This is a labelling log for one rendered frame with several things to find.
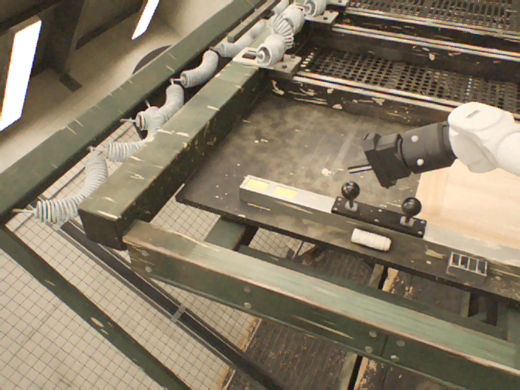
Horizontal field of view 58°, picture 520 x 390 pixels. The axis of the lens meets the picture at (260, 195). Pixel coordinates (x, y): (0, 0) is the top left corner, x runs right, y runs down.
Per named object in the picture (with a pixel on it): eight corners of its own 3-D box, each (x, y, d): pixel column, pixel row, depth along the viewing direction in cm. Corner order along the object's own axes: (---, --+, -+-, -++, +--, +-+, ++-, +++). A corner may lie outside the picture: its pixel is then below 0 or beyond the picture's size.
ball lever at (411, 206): (412, 234, 100) (420, 215, 88) (395, 230, 101) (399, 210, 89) (417, 218, 101) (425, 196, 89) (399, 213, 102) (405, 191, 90)
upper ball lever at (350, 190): (357, 219, 104) (357, 198, 91) (340, 214, 105) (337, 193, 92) (362, 203, 105) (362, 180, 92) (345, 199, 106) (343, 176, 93)
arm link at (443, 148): (439, 186, 91) (504, 173, 84) (419, 141, 87) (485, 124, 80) (446, 152, 99) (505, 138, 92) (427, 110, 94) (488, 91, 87)
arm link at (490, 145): (456, 155, 91) (504, 178, 79) (439, 118, 87) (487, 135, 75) (484, 136, 91) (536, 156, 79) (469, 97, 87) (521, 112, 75)
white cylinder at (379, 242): (350, 244, 102) (387, 254, 100) (352, 234, 100) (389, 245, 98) (354, 234, 104) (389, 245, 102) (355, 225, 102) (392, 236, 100)
